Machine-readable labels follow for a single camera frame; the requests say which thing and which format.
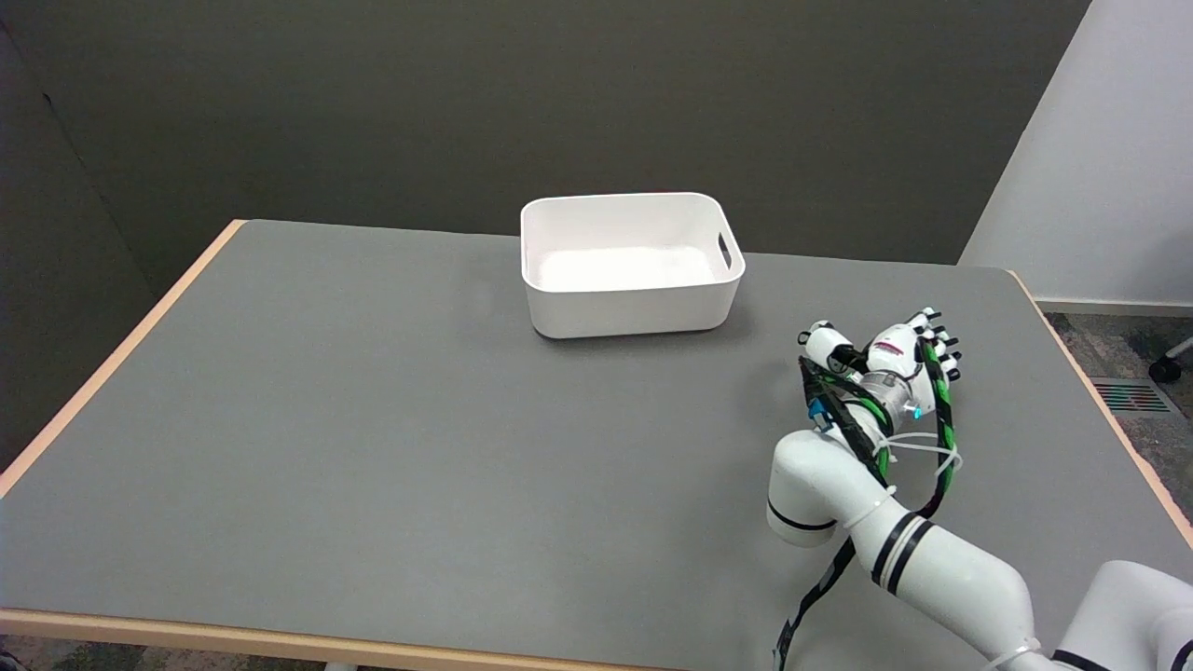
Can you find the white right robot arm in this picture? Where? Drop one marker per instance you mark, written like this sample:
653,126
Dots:
923,550

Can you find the black chair caster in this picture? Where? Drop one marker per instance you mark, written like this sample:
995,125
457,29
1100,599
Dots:
1165,369

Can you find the floor vent grille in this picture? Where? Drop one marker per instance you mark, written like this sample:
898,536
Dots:
1131,397

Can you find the white plastic bin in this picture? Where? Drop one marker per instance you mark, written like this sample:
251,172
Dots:
624,298

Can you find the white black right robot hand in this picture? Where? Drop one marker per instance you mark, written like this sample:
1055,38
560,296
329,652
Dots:
890,352

